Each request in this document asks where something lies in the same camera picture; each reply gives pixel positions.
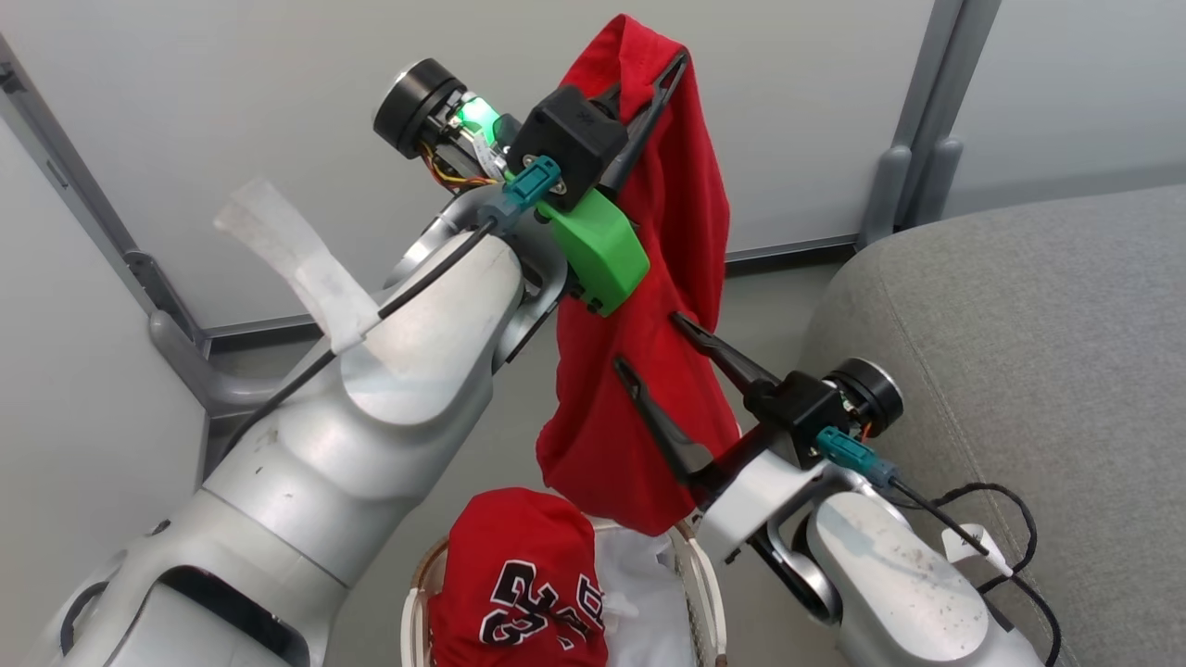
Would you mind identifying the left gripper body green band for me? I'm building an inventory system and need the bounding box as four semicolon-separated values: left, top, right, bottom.
373;58;651;318

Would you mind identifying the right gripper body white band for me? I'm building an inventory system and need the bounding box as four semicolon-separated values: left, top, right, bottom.
690;359;904;566

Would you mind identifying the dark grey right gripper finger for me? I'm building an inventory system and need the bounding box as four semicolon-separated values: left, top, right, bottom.
669;312;784;395
613;357;719;487

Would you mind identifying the plain red garment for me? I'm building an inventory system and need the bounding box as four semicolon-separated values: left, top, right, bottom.
536;14;742;536

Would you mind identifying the white laundry basket brown rim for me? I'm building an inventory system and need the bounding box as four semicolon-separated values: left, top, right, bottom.
401;519;728;667

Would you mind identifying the white cloth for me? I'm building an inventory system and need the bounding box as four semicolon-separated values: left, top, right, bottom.
593;528;696;667

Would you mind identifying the small white tape label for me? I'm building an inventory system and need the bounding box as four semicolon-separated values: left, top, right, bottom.
943;523;1016;577

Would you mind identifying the grey fabric sofa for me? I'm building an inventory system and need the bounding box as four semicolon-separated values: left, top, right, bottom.
799;183;1186;667

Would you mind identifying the white tape strip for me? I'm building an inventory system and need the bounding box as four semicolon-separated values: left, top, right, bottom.
213;179;381;353

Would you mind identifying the long grey partition foot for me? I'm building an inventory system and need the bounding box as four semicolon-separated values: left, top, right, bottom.
148;310;279;418

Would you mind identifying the teal left cable connector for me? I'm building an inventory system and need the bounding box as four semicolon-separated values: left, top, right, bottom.
477;156;563;237

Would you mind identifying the teal cable connector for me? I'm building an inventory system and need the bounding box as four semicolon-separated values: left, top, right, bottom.
815;426;898;487
477;156;563;237

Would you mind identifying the teal right cable connector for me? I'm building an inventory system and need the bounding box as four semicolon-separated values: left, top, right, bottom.
815;426;898;487

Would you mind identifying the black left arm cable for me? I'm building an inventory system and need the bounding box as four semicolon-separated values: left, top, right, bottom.
221;218;501;457

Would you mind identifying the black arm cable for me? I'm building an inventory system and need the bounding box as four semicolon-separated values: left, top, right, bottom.
888;477;1064;667
221;218;501;457

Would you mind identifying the grey upright partition bracket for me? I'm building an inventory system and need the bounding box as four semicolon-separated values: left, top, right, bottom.
913;137;965;228
859;144;914;249

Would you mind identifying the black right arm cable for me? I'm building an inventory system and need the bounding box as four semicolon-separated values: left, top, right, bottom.
888;477;1064;667

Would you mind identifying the grey double partition post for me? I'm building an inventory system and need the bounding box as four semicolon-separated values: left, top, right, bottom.
889;0;1002;186

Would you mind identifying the grey slanted partition post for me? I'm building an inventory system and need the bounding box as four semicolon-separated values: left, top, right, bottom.
0;37;209;358

